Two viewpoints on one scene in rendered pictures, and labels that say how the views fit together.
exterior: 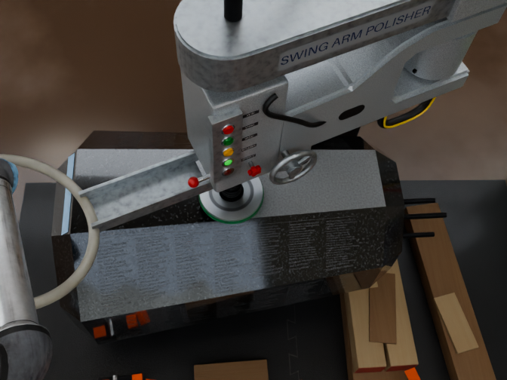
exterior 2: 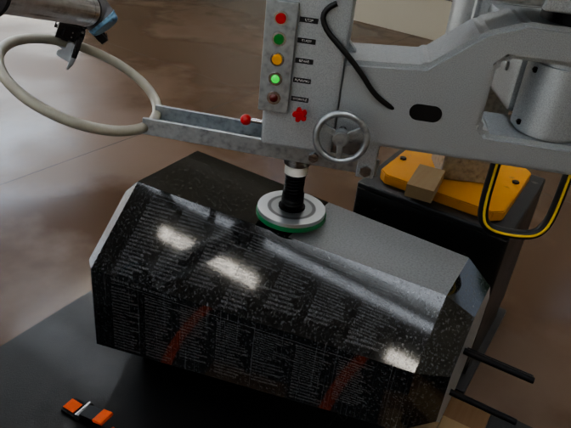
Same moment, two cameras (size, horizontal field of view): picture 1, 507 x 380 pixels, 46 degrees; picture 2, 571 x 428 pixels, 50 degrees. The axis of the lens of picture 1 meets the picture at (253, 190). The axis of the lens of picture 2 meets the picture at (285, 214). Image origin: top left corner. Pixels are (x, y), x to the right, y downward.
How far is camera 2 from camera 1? 1.27 m
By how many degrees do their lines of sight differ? 39
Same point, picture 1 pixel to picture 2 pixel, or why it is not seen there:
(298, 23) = not seen: outside the picture
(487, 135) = not seen: outside the picture
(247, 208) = (295, 221)
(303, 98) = (375, 59)
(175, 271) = (196, 261)
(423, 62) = (528, 106)
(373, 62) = (456, 46)
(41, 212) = not seen: hidden behind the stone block
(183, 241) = (221, 233)
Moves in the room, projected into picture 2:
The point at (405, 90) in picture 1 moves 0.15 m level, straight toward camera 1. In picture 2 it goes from (500, 134) to (459, 142)
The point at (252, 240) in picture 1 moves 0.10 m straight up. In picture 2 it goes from (284, 265) to (287, 237)
